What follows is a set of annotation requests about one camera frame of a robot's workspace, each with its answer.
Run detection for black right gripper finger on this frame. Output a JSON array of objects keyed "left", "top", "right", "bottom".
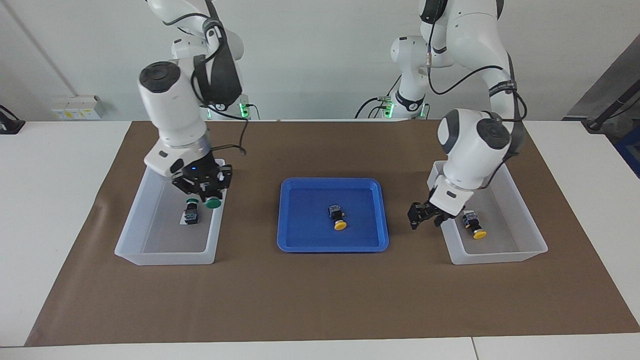
[
  {"left": 171, "top": 175, "right": 210, "bottom": 202},
  {"left": 209, "top": 165, "right": 234, "bottom": 200}
]

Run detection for yellow push button switch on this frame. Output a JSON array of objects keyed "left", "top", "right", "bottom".
[
  {"left": 462, "top": 210, "right": 487, "bottom": 240},
  {"left": 328, "top": 203, "right": 348, "bottom": 231}
]

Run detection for translucent white plastic box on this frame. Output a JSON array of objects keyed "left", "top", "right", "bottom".
[
  {"left": 427, "top": 159, "right": 549, "bottom": 265},
  {"left": 114, "top": 159, "right": 229, "bottom": 266}
]

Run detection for blue plastic tray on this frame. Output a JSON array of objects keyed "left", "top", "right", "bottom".
[{"left": 276, "top": 177, "right": 390, "bottom": 253}]

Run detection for brown paper table mat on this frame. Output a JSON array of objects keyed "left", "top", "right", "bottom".
[{"left": 25, "top": 119, "right": 640, "bottom": 347}]

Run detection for black clamp on table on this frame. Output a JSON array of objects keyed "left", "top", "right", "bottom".
[{"left": 0, "top": 105, "right": 26, "bottom": 135}]

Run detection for blue crate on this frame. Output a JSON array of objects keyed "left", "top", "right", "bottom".
[{"left": 614, "top": 125, "right": 640, "bottom": 178}]

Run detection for black pole stand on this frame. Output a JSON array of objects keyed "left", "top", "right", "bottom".
[{"left": 585, "top": 82, "right": 640, "bottom": 132}]

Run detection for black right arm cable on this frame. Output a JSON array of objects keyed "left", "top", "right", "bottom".
[{"left": 192, "top": 15, "right": 249, "bottom": 157}]

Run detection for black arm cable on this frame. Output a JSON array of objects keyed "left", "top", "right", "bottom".
[
  {"left": 422, "top": 0, "right": 529, "bottom": 191},
  {"left": 192, "top": 15, "right": 249, "bottom": 157}
]

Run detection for black base cables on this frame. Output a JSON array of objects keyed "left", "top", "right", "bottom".
[
  {"left": 354, "top": 75, "right": 402, "bottom": 120},
  {"left": 240, "top": 100, "right": 262, "bottom": 121}
]

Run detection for white wall socket strip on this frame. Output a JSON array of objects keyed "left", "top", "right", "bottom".
[{"left": 51, "top": 95, "right": 106, "bottom": 121}]

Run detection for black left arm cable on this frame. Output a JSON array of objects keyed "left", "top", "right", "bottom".
[{"left": 422, "top": 0, "right": 529, "bottom": 191}]

